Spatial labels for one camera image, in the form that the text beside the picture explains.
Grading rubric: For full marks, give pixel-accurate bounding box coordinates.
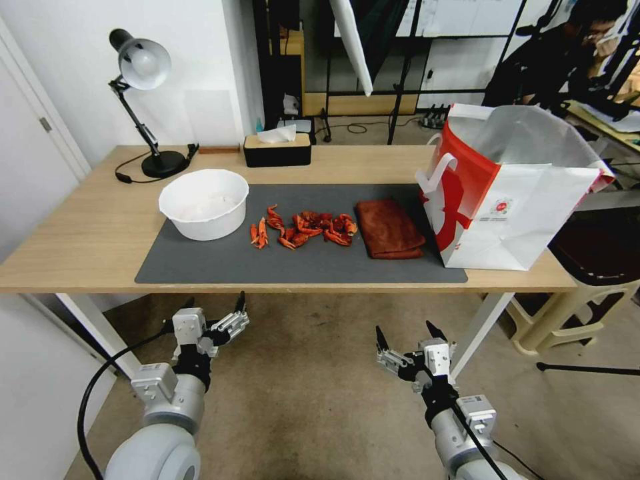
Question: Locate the red white takeout bag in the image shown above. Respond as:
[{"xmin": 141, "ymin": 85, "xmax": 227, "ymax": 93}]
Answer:
[{"xmin": 414, "ymin": 103, "xmax": 617, "ymax": 271}]

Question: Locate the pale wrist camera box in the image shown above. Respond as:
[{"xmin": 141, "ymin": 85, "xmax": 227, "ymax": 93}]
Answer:
[
  {"xmin": 418, "ymin": 338, "xmax": 457, "ymax": 377},
  {"xmin": 171, "ymin": 307, "xmax": 207, "ymax": 347}
]

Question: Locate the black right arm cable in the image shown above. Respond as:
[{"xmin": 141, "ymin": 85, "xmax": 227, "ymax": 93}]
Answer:
[{"xmin": 449, "ymin": 397, "xmax": 546, "ymax": 480}]

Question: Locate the red shrimp shell pile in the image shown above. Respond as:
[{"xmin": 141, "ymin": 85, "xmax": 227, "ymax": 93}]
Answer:
[{"xmin": 291, "ymin": 210, "xmax": 334, "ymax": 239}]

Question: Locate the black tripod leg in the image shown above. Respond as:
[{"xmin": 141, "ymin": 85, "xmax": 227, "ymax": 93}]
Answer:
[{"xmin": 536, "ymin": 361, "xmax": 640, "ymax": 377}]

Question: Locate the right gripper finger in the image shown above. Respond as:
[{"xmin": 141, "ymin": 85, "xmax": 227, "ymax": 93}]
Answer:
[
  {"xmin": 375, "ymin": 325, "xmax": 417, "ymax": 376},
  {"xmin": 425, "ymin": 320, "xmax": 457, "ymax": 351}
]

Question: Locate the black metal stand frame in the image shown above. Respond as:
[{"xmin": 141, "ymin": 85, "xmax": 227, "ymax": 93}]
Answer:
[{"xmin": 319, "ymin": 0, "xmax": 527, "ymax": 147}]

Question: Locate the black tissue box wooden lid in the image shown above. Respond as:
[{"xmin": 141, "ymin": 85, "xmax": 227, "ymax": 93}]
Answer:
[{"xmin": 243, "ymin": 133, "xmax": 314, "ymax": 169}]

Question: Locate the beige plastic stool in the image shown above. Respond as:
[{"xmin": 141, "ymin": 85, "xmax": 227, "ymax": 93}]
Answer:
[{"xmin": 503, "ymin": 277, "xmax": 640, "ymax": 357}]

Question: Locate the white tissue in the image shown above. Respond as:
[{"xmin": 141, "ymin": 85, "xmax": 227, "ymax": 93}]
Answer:
[{"xmin": 255, "ymin": 123, "xmax": 297, "ymax": 146}]

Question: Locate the black lamp power cord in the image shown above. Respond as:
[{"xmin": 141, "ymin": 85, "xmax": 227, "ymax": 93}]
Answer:
[{"xmin": 115, "ymin": 149, "xmax": 153, "ymax": 184}]

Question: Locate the white door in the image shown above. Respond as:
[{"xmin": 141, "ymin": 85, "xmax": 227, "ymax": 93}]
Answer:
[{"xmin": 0, "ymin": 19, "xmax": 93, "ymax": 263}]

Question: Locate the dark chair seat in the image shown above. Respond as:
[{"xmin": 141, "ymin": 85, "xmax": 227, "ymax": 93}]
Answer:
[{"xmin": 547, "ymin": 206, "xmax": 640, "ymax": 287}]

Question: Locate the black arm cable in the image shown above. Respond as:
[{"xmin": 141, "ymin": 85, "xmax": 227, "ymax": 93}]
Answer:
[
  {"xmin": 77, "ymin": 319, "xmax": 177, "ymax": 480},
  {"xmin": 449, "ymin": 397, "xmax": 546, "ymax": 480}
]

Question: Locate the white folded reflector umbrella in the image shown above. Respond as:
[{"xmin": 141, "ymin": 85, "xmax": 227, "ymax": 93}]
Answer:
[{"xmin": 329, "ymin": 0, "xmax": 375, "ymax": 98}]

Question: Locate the brown folded towel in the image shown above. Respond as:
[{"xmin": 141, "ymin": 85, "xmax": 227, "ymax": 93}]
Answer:
[{"xmin": 354, "ymin": 199, "xmax": 427, "ymax": 260}]

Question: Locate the white round plastic container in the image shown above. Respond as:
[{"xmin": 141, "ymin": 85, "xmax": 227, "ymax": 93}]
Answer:
[{"xmin": 158, "ymin": 169, "xmax": 250, "ymax": 241}]

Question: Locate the black desk lamp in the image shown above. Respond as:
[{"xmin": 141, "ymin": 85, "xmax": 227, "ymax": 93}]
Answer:
[{"xmin": 108, "ymin": 28, "xmax": 187, "ymax": 179}]

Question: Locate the person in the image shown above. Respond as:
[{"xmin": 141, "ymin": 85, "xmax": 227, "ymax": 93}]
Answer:
[{"xmin": 481, "ymin": 0, "xmax": 640, "ymax": 109}]

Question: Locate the black power strip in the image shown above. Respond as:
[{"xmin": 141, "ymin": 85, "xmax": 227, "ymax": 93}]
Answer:
[{"xmin": 421, "ymin": 103, "xmax": 449, "ymax": 129}]

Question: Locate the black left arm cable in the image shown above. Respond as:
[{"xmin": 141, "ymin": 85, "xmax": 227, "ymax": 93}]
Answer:
[{"xmin": 77, "ymin": 319, "xmax": 177, "ymax": 480}]

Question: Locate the grey table mat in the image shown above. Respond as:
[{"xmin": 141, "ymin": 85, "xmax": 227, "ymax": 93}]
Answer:
[{"xmin": 135, "ymin": 183, "xmax": 469, "ymax": 285}]

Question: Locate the white table leg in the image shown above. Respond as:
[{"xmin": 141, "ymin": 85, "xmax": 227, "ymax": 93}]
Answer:
[
  {"xmin": 449, "ymin": 292, "xmax": 517, "ymax": 387},
  {"xmin": 53, "ymin": 293, "xmax": 129, "ymax": 377}
]

